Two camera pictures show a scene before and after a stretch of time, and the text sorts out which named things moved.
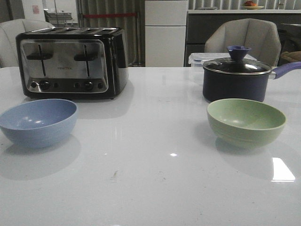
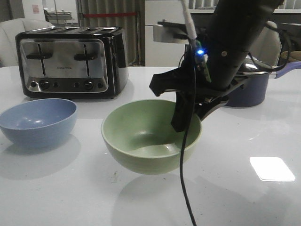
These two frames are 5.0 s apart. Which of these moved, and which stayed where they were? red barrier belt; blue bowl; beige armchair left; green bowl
Moved: green bowl
Stayed: blue bowl; beige armchair left; red barrier belt
